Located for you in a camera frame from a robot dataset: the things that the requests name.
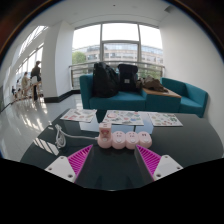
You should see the glossy black backpack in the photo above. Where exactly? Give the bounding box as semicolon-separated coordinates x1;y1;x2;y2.
92;61;120;99

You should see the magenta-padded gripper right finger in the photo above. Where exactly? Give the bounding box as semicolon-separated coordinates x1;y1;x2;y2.
133;144;184;188

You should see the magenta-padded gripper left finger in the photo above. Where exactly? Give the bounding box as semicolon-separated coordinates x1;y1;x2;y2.
44;143;95;188

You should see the teal sofa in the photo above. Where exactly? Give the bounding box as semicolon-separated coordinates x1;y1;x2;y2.
79;73;209;119

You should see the wooden sofa table top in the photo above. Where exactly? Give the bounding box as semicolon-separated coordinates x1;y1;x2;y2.
142;87;182;100

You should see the person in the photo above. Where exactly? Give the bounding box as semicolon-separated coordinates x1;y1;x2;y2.
30;60;43;102
20;71;32;99

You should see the pink power strip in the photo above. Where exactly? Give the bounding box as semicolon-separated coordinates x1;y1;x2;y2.
97;130;153;150

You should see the brown jacket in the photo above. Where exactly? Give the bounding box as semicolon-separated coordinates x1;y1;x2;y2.
135;75;169;93

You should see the metal window railing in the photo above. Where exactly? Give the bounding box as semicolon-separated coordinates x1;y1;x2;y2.
68;60;166;90

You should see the black backpack with label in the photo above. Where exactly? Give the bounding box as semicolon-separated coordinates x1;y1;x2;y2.
117;63;140;94

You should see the white power strip cable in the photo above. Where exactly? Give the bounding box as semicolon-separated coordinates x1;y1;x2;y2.
54;123;100;150

